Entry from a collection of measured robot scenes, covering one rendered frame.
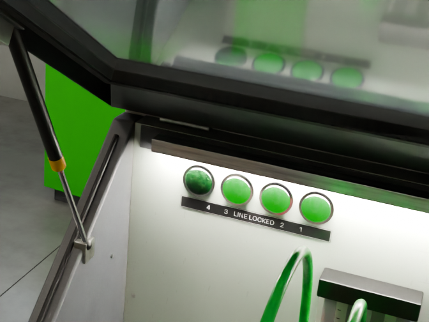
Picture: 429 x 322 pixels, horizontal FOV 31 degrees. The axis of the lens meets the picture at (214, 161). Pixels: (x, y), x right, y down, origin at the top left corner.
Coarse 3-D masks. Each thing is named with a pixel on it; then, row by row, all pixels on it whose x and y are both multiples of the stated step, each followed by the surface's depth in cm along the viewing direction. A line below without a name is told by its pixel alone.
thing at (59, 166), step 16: (16, 32) 84; (16, 48) 85; (16, 64) 87; (32, 80) 88; (32, 96) 90; (32, 112) 92; (48, 112) 93; (48, 128) 94; (48, 144) 95; (64, 160) 99; (64, 176) 100; (64, 192) 102; (80, 224) 107; (80, 240) 110
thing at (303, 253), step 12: (300, 252) 91; (288, 264) 88; (312, 264) 101; (288, 276) 86; (312, 276) 103; (276, 288) 85; (276, 300) 83; (264, 312) 83; (276, 312) 83; (300, 312) 108
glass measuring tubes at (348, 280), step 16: (336, 272) 114; (320, 288) 112; (336, 288) 111; (352, 288) 111; (368, 288) 111; (384, 288) 111; (400, 288) 111; (320, 304) 116; (336, 304) 115; (352, 304) 111; (368, 304) 111; (384, 304) 110; (400, 304) 109; (416, 304) 108; (320, 320) 115; (336, 320) 116; (368, 320) 115; (384, 320) 114; (400, 320) 110; (416, 320) 109
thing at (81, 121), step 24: (48, 72) 389; (48, 96) 394; (72, 96) 387; (72, 120) 391; (96, 120) 385; (72, 144) 396; (96, 144) 389; (48, 168) 408; (72, 168) 401; (72, 192) 406
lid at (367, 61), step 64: (0, 0) 74; (64, 0) 74; (128, 0) 69; (192, 0) 64; (256, 0) 60; (320, 0) 57; (384, 0) 54; (64, 64) 105; (128, 64) 95; (192, 64) 87; (256, 64) 80; (320, 64) 74; (384, 64) 69; (192, 128) 117; (256, 128) 108; (320, 128) 96; (384, 128) 91
